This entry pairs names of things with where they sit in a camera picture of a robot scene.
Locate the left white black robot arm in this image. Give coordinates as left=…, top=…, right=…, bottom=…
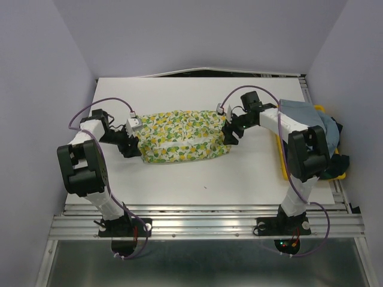
left=57, top=109, right=142, bottom=237

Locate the dark green skirt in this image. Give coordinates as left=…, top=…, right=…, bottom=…
left=320, top=113, right=349, bottom=180

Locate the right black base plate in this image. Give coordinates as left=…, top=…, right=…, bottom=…
left=253, top=217, right=312, bottom=256

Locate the yellow plastic tray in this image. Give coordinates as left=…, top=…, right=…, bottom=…
left=273, top=103, right=348, bottom=181

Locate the light blue denim skirt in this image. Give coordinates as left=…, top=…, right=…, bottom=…
left=280, top=99, right=340, bottom=157

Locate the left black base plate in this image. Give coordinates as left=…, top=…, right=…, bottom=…
left=94, top=217, right=153, bottom=259

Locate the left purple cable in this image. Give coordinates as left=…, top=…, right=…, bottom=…
left=68, top=97, right=149, bottom=260

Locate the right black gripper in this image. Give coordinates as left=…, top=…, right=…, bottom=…
left=221, top=109, right=255, bottom=145

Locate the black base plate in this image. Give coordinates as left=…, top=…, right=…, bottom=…
left=94, top=217, right=153, bottom=259
left=253, top=217, right=312, bottom=256

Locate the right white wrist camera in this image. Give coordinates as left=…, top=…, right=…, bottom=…
left=216, top=103, right=233, bottom=123

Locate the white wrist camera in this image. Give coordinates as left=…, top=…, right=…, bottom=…
left=125, top=118, right=143, bottom=136
left=216, top=103, right=233, bottom=123

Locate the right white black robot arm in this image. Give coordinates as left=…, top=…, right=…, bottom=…
left=216, top=91, right=330, bottom=237

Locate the lemon print skirt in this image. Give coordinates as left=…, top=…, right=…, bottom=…
left=137, top=110, right=231, bottom=164

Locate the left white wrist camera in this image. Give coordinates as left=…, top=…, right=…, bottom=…
left=125, top=118, right=143, bottom=136

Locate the aluminium rail frame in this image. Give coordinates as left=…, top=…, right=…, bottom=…
left=35, top=71, right=372, bottom=287

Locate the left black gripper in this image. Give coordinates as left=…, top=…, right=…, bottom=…
left=99, top=124, right=142, bottom=158

